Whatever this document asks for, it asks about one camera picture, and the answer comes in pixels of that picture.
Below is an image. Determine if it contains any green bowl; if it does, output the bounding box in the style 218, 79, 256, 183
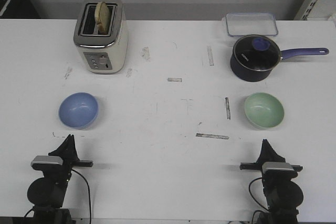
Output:
244, 92, 285, 129

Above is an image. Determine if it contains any glass pot lid blue knob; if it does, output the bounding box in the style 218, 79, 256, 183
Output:
233, 35, 281, 71

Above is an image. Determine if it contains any blue bowl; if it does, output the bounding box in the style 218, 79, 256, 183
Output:
58, 92, 99, 129

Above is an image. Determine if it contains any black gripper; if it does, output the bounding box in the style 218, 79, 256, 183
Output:
239, 139, 303, 179
48, 134, 93, 179

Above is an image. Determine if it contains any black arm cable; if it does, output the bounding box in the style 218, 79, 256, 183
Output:
248, 177, 268, 211
71, 169, 92, 221

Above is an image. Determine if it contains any white metal shelf rack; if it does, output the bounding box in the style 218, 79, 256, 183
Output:
293, 0, 335, 20

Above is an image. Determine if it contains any bread slice in toaster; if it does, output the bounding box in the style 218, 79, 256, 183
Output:
95, 2, 110, 35

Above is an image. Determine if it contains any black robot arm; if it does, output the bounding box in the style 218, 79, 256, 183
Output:
22, 134, 93, 223
239, 139, 303, 223

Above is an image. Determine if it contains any clear plastic food container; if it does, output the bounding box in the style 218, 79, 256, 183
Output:
222, 13, 278, 37

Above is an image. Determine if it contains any dark blue saucepan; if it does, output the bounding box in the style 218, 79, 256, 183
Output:
230, 47, 329, 82

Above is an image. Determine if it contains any cream two-slot toaster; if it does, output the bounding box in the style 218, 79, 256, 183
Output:
73, 0, 128, 74

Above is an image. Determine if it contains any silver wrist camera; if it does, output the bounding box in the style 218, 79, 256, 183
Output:
261, 162, 295, 174
30, 155, 63, 171

